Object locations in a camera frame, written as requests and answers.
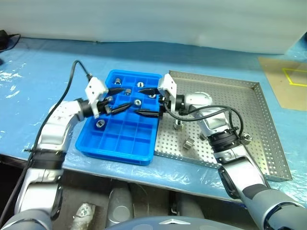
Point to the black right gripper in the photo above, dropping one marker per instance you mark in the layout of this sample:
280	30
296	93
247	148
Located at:
165	106

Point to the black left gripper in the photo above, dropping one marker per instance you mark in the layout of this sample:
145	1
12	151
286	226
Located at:
105	108

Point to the small metal roller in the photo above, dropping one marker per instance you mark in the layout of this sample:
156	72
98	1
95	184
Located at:
140	84
128	91
178	124
189	143
247	138
100	123
152	96
117	81
109	98
137	102

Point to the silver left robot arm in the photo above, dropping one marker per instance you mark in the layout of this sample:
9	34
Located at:
55	124

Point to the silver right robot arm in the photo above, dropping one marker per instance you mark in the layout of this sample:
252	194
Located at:
251	172

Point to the blue plastic compartment tray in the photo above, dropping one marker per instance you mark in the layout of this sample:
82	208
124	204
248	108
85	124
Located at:
127	143

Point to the perforated steel tray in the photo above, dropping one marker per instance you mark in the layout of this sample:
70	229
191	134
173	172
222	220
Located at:
239	100

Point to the blue plastic table cover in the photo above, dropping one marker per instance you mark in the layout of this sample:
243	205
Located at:
48	60

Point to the white foam backdrop sheet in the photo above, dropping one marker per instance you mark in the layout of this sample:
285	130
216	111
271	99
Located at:
144	21

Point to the grey rounded shell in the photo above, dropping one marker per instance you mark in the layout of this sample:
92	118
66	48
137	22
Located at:
188	207
120	206

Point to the white crumpled plastic bag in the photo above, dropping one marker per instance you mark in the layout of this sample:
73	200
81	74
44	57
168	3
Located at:
84	214

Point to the blue-grey curved panel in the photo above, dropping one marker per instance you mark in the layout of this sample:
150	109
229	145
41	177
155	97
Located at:
168	224

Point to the brown cardboard sheet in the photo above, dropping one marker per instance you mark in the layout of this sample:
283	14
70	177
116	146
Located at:
275	95

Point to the black power adapter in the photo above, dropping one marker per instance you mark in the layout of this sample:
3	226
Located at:
2	38

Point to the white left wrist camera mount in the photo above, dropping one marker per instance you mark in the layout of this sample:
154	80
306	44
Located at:
96	88

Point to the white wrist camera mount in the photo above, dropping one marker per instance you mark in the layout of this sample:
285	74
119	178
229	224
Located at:
96	88
168	83

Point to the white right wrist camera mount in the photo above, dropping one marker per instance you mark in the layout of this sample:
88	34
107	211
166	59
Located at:
168	83

